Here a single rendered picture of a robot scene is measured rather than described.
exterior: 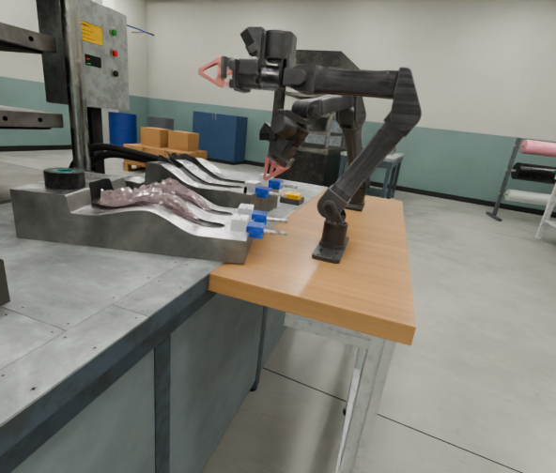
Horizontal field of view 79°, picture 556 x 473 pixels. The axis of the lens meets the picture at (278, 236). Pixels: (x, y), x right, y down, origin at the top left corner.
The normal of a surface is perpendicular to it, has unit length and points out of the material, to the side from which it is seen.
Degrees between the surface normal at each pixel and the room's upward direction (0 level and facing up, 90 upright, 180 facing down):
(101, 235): 90
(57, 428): 90
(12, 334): 0
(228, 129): 90
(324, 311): 90
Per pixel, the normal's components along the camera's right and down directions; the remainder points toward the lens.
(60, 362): 0.11, -0.94
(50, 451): 0.94, 0.21
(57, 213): -0.04, 0.33
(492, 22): -0.40, 0.25
